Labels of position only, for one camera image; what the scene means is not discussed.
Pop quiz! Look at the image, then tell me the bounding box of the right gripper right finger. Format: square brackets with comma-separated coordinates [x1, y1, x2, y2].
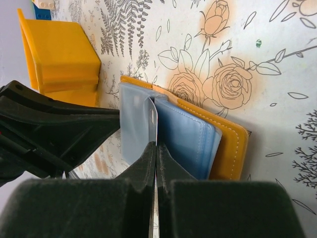
[156, 145, 305, 238]

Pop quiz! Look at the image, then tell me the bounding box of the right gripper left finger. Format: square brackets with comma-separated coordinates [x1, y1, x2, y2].
[0, 142, 157, 238]

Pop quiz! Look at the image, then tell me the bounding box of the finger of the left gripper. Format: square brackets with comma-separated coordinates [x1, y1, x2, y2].
[0, 81, 120, 184]

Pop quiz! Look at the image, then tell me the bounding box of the tan leather card holder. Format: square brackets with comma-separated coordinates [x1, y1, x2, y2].
[119, 76, 249, 180]

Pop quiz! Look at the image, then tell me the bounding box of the yellow plastic bin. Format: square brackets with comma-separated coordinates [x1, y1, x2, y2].
[17, 8, 101, 107]

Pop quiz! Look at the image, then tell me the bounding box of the yellow green toy block house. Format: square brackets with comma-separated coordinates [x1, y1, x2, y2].
[31, 0, 55, 20]

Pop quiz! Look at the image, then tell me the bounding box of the floral table mat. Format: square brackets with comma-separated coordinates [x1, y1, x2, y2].
[51, 0, 317, 238]

